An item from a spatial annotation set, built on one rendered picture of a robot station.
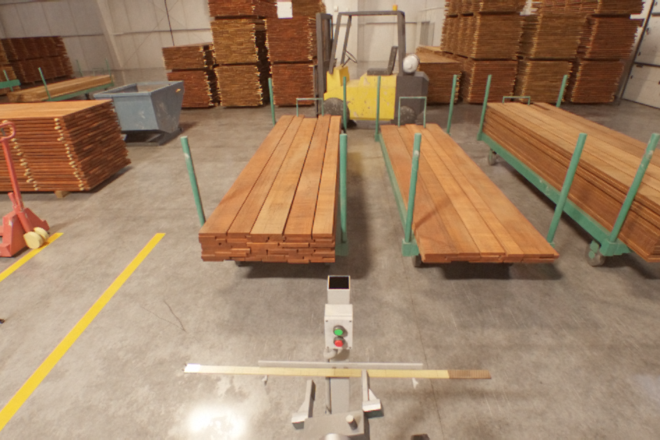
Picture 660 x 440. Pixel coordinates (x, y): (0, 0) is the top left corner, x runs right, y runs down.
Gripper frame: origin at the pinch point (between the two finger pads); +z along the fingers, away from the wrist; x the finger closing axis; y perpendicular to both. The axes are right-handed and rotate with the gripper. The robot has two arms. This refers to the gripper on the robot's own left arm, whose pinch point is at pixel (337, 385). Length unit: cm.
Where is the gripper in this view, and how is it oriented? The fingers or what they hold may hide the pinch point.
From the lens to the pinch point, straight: 88.9
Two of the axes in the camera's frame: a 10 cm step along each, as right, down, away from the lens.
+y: -3.2, -8.3, -4.5
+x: -9.4, 2.6, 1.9
